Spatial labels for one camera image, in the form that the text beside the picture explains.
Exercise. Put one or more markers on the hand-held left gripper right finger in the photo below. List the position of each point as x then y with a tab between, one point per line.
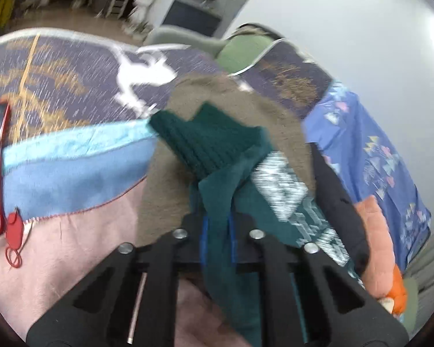
232	245

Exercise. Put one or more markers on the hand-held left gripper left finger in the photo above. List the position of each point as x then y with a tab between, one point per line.
203	242

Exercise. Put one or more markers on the dark green knit sweater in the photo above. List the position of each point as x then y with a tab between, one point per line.
217	144

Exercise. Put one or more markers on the black garment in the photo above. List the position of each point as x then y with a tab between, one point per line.
332	195

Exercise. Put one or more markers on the blue blanket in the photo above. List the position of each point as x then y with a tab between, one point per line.
76	180

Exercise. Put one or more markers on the peach quilted jacket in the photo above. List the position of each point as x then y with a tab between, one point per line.
374	231

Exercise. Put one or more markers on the brown fleece garment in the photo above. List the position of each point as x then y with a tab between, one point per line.
238	94

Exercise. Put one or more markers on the blue triangle print duvet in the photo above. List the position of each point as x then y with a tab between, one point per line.
365	133

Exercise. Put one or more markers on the green pillow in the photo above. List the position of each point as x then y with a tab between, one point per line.
242	54

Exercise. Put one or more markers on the grey cloth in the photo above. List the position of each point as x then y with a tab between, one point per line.
425	271

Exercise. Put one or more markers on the grey chair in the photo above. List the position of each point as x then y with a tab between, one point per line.
188	38

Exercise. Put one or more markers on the purple deer print blanket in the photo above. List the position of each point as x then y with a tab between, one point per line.
76	72

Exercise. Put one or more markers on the dark cabinet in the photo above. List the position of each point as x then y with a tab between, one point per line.
195	14

